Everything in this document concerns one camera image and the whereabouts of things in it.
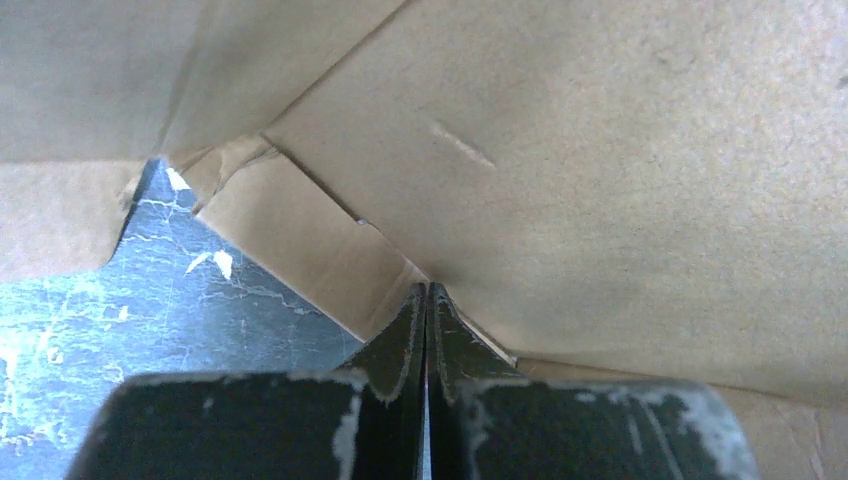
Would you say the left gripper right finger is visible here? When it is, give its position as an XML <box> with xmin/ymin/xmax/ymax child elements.
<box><xmin>427</xmin><ymin>283</ymin><xmax>760</xmax><ymax>479</ymax></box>

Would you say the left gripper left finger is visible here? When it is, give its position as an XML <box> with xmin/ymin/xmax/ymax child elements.
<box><xmin>68</xmin><ymin>283</ymin><xmax>426</xmax><ymax>479</ymax></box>

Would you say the cardboard box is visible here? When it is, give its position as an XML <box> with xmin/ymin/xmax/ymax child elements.
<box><xmin>1</xmin><ymin>1</ymin><xmax>847</xmax><ymax>479</ymax></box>

